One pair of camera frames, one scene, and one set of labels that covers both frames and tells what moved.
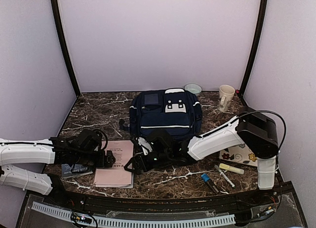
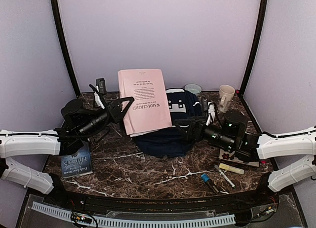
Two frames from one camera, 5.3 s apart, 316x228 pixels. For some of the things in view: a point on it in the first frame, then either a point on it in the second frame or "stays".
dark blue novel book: x=70 y=171 stays
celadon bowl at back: x=195 y=88 stays
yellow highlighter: x=231 y=168 stays
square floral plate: x=240 y=153 stays
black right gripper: x=135 y=160 to x=190 y=122
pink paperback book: x=116 y=176 to x=150 y=111
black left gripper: x=104 y=159 to x=111 y=110
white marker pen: x=221 y=172 stays
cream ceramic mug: x=226 y=93 stays
